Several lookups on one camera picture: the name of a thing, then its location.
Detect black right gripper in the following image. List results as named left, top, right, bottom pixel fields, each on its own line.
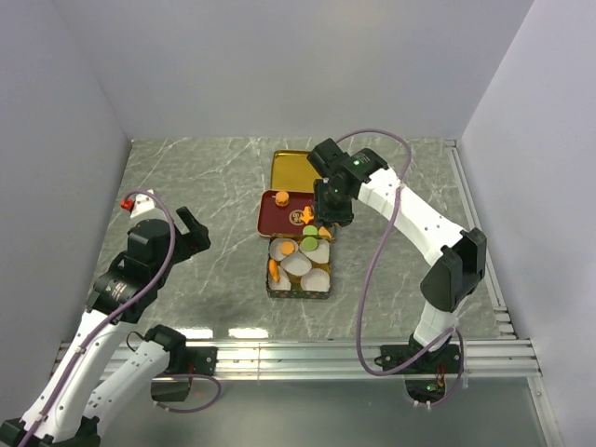
left=313, top=178, right=354, bottom=230

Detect orange fish cookie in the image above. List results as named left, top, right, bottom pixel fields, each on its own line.
left=301, top=206, right=315, bottom=225
left=267, top=258, right=281, bottom=283

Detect green round macaron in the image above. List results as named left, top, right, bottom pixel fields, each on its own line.
left=303, top=225, right=318, bottom=236
left=300, top=236, right=318, bottom=252

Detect orange round waffle cookie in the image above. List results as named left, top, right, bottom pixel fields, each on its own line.
left=278, top=240, right=296, bottom=257

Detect silver metal tongs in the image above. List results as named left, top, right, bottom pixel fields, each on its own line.
left=329, top=224, right=341, bottom=239

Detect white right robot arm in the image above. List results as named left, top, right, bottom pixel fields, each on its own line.
left=307, top=139, right=487, bottom=372

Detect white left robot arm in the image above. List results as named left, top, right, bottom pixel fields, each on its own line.
left=1, top=203, right=214, bottom=446

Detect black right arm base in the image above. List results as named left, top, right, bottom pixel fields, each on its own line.
left=379, top=343, right=465, bottom=406

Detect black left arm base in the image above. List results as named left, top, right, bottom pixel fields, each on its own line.
left=151, top=345, right=218, bottom=403

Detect orange pumpkin cookie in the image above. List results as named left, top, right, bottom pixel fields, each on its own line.
left=318, top=226, right=332, bottom=238

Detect gold tin lid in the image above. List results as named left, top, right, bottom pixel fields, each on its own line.
left=270, top=150, right=320, bottom=193

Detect round orange sandwich cookie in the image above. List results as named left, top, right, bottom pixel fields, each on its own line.
left=275, top=191, right=290, bottom=208

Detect white paper cup top-right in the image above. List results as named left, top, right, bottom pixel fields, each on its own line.
left=300, top=238, right=330, bottom=264

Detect red rectangular tray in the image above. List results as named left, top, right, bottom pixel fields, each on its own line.
left=257, top=190, right=322, bottom=237

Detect white paper cup centre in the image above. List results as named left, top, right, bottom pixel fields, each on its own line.
left=280, top=252, right=312, bottom=277

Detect green gold cookie tin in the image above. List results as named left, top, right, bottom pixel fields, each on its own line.
left=265, top=235, right=332, bottom=300

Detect white paper cup top-left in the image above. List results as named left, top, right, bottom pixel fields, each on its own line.
left=269, top=237, right=299, bottom=262

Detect white paper cup bottom-right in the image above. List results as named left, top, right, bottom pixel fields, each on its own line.
left=300, top=268, right=331, bottom=292

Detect white paper cup bottom-left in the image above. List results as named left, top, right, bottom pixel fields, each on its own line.
left=267, top=265, right=291, bottom=291

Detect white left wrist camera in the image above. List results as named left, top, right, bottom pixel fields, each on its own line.
left=119, top=193, right=158, bottom=221

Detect aluminium mounting rail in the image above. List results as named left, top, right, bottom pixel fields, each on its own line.
left=55, top=339, right=544, bottom=381

